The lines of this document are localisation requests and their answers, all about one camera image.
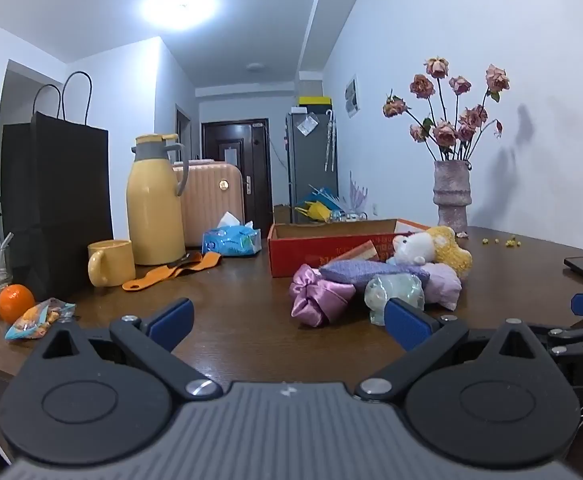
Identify yellow plush toy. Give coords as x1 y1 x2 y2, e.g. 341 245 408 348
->
426 226 473 278

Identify orange fruit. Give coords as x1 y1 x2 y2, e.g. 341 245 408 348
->
0 284 36 325

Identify yellow plastic bag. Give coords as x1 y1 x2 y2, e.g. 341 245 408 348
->
296 201 329 222

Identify dried pink roses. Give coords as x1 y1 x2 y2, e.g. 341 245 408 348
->
382 56 511 163

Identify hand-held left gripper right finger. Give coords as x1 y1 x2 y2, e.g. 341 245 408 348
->
355 297 555 403

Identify wall picture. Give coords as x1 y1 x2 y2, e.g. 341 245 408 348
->
344 74 361 119

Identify pale blue soft plush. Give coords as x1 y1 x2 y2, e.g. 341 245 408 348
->
364 274 426 326

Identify white folded umbrella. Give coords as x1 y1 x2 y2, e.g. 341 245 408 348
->
324 107 336 171

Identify black paper bag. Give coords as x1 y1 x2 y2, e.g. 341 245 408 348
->
0 71 115 301

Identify yellow mug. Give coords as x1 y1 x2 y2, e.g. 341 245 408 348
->
88 239 136 288

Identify round ceiling lamp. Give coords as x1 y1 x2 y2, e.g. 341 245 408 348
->
139 0 220 31

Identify purple satin scrunchie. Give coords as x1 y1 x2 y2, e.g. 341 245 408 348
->
290 263 359 328

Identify purple plastic decor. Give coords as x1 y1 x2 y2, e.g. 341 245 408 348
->
346 170 369 216

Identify purple knitted pad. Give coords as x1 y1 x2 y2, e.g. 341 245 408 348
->
319 258 429 293

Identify lilac soft cushion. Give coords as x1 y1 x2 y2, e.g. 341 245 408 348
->
414 261 465 311

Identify dark brown entrance door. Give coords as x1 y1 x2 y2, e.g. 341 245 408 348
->
202 119 272 238

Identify clear drinking straw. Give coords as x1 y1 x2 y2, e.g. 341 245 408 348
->
0 232 15 281

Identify salmon pink block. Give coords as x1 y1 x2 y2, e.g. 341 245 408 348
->
344 241 379 263

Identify white plush toy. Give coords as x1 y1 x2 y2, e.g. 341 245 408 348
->
386 232 437 267

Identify pink textured vase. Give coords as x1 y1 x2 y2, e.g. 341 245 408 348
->
432 159 473 235

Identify red cardboard box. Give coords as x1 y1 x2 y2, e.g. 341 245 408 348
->
268 218 435 278

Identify pink ribbed suitcase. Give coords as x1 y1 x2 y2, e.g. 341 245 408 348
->
172 159 246 248

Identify blue tissue pack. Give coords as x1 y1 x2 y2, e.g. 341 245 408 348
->
202 211 262 257

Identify colourful snack packet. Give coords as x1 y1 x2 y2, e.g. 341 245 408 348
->
4 298 76 341

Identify blue plastic bag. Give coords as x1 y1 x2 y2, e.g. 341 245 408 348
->
307 185 342 208

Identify interior door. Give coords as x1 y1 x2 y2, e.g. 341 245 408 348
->
175 104 192 163

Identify grey refrigerator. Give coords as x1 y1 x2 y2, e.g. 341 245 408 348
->
286 107 339 221

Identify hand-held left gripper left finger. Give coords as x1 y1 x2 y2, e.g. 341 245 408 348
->
36 297 222 402

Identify yellow thermos jug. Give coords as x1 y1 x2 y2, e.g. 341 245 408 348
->
126 133 190 266

